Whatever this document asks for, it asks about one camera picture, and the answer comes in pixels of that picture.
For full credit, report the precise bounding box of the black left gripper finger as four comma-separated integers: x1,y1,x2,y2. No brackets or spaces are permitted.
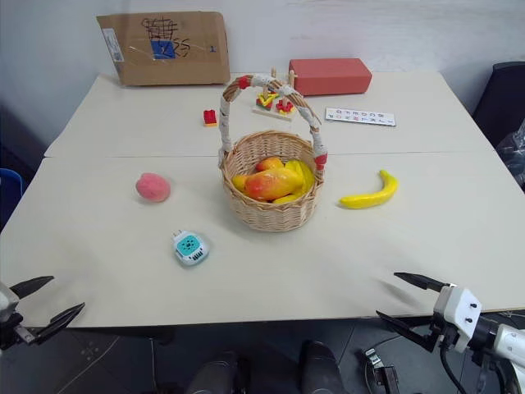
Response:
9,275,55,298
34,302,86,345

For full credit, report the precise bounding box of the black metal clamp device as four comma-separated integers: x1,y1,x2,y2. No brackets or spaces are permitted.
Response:
362,347,398,394

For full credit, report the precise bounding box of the dark rounded shape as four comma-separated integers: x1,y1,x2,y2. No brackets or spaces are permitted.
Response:
186,350,242,394
298,340,344,394

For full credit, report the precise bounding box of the single yellow banana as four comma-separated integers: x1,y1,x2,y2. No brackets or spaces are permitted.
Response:
339,169,399,210

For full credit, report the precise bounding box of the yellow banana bunch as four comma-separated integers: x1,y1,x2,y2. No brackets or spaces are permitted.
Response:
271,159,317,205

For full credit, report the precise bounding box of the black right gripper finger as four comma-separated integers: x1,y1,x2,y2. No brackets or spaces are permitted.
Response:
376,310,436,353
393,272,450,294

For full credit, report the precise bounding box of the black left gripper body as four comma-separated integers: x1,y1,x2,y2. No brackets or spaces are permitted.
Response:
0,311,42,350

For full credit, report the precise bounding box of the teal white small gadget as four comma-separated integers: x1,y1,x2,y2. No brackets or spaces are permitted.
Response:
171,229,212,268

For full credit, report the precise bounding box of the large orange yellow mango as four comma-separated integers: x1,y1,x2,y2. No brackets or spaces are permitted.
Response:
244,169,305,202

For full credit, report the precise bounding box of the wooden peg stacking toy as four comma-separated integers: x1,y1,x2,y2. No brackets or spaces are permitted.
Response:
251,67,297,122

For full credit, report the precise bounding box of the clear plastic bag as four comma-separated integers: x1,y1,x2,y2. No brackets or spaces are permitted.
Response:
495,122,525,186

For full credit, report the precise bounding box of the brown flat cardboard box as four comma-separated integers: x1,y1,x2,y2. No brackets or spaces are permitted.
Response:
96,11,231,87

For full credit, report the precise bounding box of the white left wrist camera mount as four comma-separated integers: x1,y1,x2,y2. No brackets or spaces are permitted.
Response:
0,281,21,326

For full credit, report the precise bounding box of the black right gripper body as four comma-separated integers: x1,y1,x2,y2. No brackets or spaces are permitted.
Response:
428,306,463,352

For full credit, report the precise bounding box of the red rectangular box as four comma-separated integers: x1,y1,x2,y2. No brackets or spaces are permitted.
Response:
288,57,373,97

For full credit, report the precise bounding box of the wicker basket with handle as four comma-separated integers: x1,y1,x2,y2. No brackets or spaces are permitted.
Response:
217,73,331,233

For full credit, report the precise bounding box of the black chair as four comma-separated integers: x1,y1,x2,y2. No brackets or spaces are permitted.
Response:
473,61,525,137

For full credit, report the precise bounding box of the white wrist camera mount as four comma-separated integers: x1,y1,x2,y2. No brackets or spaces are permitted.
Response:
0,281,21,326
433,282,483,354

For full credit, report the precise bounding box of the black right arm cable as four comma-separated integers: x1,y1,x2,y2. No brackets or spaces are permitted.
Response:
439,346,469,394

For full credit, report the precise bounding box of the blue bin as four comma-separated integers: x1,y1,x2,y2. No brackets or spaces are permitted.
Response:
0,167,21,231

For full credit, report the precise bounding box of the small orange yellow mango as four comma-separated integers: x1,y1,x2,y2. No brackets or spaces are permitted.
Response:
255,157,285,173

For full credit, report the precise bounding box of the pink peach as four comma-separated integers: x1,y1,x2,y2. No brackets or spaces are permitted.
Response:
135,172,171,204

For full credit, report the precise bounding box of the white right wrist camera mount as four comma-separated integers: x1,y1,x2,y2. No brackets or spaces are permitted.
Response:
433,282,483,354

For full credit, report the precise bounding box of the white printed card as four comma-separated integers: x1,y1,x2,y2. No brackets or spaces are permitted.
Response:
325,107,397,128

